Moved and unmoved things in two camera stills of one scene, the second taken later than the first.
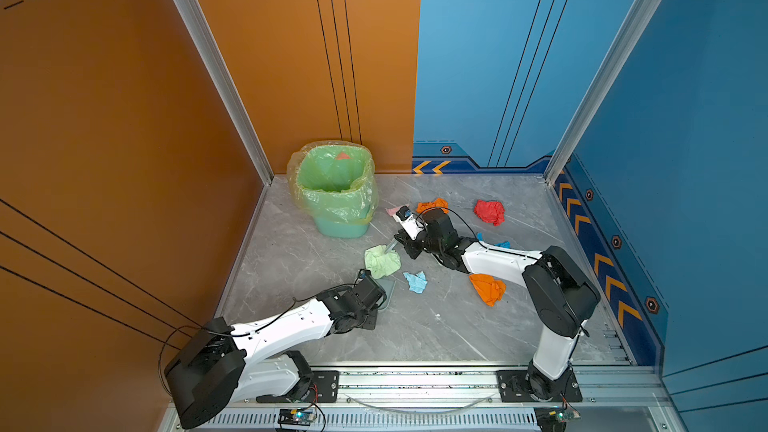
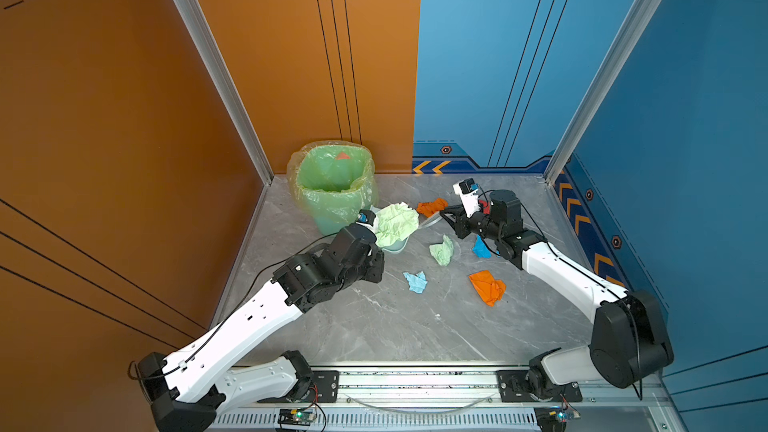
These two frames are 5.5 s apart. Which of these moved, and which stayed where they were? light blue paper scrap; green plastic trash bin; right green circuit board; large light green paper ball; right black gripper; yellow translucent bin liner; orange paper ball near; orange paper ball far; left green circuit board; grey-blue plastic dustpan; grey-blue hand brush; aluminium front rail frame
Moved: grey-blue plastic dustpan; right black gripper; grey-blue hand brush; large light green paper ball
Stayed: green plastic trash bin; left green circuit board; light blue paper scrap; orange paper ball far; yellow translucent bin liner; aluminium front rail frame; right green circuit board; orange paper ball near
